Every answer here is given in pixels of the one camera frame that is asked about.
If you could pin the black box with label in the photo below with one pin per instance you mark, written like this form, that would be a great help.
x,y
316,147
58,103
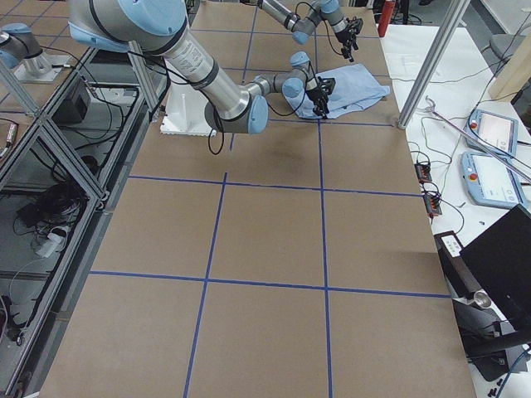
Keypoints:
x,y
458,274

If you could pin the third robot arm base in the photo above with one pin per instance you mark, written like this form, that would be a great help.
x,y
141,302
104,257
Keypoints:
x,y
22,53

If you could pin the light blue t-shirt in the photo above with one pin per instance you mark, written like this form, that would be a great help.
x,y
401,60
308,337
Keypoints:
x,y
355,90

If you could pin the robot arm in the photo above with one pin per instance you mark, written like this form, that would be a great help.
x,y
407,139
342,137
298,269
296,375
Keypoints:
x,y
161,29
302,28

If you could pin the far teach pendant tablet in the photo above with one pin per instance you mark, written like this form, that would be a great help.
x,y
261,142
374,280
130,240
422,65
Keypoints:
x,y
495,129

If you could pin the red cylinder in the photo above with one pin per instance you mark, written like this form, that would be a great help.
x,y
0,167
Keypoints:
x,y
386,16

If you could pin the red black connector board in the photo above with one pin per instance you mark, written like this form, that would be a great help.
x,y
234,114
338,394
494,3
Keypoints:
x,y
423,172

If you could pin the near teach pendant tablet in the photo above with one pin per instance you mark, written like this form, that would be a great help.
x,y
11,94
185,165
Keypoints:
x,y
489,182

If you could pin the teach pendant tablet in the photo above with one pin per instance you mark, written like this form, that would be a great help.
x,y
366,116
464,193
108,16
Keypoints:
x,y
495,129
489,182

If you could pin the metal reacher grabber tool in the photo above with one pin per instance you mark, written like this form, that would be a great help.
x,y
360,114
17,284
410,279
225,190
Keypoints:
x,y
486,147

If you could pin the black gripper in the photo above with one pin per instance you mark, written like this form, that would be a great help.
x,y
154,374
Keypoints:
x,y
345,39
318,94

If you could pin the grey aluminium frame post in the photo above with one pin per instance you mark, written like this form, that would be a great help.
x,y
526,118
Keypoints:
x,y
441,40

